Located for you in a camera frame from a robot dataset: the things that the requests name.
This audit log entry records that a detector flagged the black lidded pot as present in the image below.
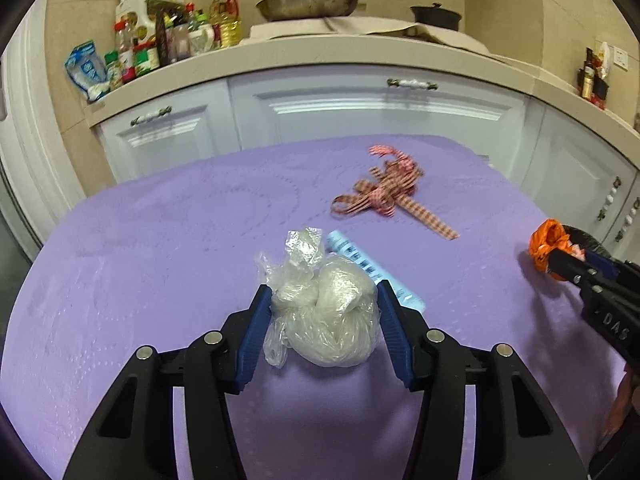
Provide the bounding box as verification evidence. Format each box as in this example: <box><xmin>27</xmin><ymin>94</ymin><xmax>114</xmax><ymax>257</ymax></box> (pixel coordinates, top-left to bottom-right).
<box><xmin>410</xmin><ymin>3</ymin><xmax>462</xmax><ymax>29</ymax></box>

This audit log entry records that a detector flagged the group of condiment bottles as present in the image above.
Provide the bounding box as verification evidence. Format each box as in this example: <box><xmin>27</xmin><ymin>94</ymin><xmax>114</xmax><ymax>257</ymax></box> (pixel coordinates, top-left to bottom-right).
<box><xmin>102</xmin><ymin>0</ymin><xmax>243</xmax><ymax>92</ymax></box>

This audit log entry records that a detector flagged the red checked ribbon bow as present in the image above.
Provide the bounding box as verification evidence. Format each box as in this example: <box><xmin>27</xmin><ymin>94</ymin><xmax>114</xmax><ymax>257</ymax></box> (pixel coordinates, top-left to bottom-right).
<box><xmin>332</xmin><ymin>145</ymin><xmax>460</xmax><ymax>241</ymax></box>

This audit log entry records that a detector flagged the purple tablecloth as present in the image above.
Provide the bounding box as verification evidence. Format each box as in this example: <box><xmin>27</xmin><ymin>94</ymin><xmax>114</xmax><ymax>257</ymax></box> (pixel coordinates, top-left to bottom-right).
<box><xmin>0</xmin><ymin>134</ymin><xmax>640</xmax><ymax>480</ymax></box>

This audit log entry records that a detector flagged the clear knotted plastic bag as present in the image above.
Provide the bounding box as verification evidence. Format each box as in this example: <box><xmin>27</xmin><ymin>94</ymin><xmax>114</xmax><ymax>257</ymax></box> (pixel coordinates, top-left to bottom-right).
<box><xmin>253</xmin><ymin>227</ymin><xmax>382</xmax><ymax>368</ymax></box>

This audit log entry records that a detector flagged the blue and white pouch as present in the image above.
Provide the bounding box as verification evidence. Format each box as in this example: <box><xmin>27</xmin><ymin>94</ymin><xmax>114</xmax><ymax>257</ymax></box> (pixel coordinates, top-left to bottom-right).
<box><xmin>64</xmin><ymin>40</ymin><xmax>112</xmax><ymax>102</ymax></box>

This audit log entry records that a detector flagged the white kitchen cabinet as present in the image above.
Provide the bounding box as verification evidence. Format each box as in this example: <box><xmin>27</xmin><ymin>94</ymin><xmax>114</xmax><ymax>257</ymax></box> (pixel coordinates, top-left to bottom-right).
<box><xmin>90</xmin><ymin>67</ymin><xmax>640</xmax><ymax>261</ymax></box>

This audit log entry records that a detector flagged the small light blue tube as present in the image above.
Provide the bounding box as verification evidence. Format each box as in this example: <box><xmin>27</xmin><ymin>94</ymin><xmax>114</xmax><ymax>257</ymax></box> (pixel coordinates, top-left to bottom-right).
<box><xmin>326</xmin><ymin>230</ymin><xmax>427</xmax><ymax>313</ymax></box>

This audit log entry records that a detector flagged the white cabinet door handle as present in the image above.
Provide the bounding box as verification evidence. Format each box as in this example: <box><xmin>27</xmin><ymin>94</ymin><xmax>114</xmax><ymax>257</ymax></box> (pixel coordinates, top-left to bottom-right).
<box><xmin>616</xmin><ymin>199</ymin><xmax>640</xmax><ymax>243</ymax></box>
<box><xmin>596</xmin><ymin>176</ymin><xmax>622</xmax><ymax>221</ymax></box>

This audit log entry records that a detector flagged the small orange plastic bag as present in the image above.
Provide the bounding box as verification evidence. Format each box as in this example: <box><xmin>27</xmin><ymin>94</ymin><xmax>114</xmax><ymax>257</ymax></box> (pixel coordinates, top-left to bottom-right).
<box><xmin>529</xmin><ymin>219</ymin><xmax>586</xmax><ymax>281</ymax></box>

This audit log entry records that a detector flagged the beige stove cover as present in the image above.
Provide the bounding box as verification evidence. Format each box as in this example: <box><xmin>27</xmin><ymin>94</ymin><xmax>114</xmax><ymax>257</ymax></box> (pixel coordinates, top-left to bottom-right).
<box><xmin>250</xmin><ymin>16</ymin><xmax>493</xmax><ymax>53</ymax></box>

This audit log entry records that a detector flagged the yellow cooking oil bottle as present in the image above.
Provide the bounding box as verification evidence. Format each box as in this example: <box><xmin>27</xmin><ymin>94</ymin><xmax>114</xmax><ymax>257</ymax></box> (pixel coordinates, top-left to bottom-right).
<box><xmin>209</xmin><ymin>0</ymin><xmax>243</xmax><ymax>50</ymax></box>

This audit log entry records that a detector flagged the trash bin with black liner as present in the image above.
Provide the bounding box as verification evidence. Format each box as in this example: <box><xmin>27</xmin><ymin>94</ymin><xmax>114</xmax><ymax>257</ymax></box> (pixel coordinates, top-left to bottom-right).
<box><xmin>562</xmin><ymin>225</ymin><xmax>608</xmax><ymax>261</ymax></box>

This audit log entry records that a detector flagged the person's right forearm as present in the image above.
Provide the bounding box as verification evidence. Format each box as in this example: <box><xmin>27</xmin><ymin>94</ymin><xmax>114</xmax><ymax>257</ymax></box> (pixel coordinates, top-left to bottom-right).
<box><xmin>589</xmin><ymin>362</ymin><xmax>640</xmax><ymax>480</ymax></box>

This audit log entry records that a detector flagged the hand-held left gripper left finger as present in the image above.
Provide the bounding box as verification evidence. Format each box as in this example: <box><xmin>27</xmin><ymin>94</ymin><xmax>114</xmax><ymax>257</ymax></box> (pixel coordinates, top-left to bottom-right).
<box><xmin>62</xmin><ymin>284</ymin><xmax>273</xmax><ymax>480</ymax></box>

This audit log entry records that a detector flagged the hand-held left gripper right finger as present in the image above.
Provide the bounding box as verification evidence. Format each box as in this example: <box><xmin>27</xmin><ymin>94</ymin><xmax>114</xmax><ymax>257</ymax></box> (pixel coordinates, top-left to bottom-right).
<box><xmin>376</xmin><ymin>280</ymin><xmax>588</xmax><ymax>480</ymax></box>

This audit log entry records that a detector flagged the dark glass bottle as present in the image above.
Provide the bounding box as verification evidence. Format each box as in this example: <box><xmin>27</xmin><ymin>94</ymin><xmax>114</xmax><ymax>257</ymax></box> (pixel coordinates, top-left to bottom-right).
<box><xmin>581</xmin><ymin>48</ymin><xmax>596</xmax><ymax>98</ymax></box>

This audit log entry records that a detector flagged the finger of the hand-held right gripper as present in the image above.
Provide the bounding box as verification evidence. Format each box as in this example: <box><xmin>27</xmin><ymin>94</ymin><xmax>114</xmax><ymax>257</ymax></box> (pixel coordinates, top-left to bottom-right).
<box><xmin>547</xmin><ymin>247</ymin><xmax>603</xmax><ymax>297</ymax></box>
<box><xmin>582</xmin><ymin>250</ymin><xmax>621</xmax><ymax>281</ymax></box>

